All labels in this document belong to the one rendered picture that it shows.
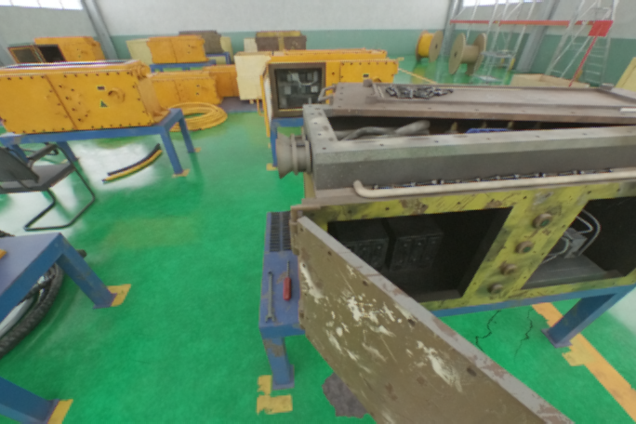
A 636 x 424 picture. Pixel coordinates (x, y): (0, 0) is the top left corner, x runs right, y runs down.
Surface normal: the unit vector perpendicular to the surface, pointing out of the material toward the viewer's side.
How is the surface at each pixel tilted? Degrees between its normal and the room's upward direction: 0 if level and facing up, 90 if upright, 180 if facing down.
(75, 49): 90
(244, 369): 0
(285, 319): 0
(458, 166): 90
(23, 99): 90
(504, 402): 90
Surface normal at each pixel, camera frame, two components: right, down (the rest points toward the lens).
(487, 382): -0.77, 0.40
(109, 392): -0.01, -0.79
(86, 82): 0.15, 0.60
